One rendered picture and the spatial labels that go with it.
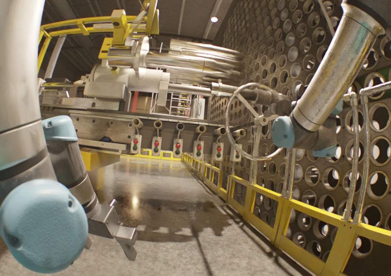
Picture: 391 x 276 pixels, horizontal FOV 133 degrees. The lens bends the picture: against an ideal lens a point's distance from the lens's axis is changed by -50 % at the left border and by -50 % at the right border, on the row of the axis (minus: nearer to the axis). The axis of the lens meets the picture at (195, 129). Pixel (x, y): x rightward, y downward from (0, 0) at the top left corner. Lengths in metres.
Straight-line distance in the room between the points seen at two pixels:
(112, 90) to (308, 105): 1.48
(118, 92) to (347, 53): 1.53
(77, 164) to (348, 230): 1.01
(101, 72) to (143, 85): 0.47
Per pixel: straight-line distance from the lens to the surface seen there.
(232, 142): 0.75
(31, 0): 0.16
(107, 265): 1.08
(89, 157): 1.37
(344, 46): 0.34
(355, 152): 0.91
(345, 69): 0.34
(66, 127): 0.28
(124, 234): 0.36
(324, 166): 2.03
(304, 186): 2.24
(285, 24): 3.19
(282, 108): 0.60
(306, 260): 1.18
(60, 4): 10.97
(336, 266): 1.05
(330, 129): 0.50
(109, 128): 1.57
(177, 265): 1.09
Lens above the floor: 0.71
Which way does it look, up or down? 6 degrees up
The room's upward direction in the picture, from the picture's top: 5 degrees clockwise
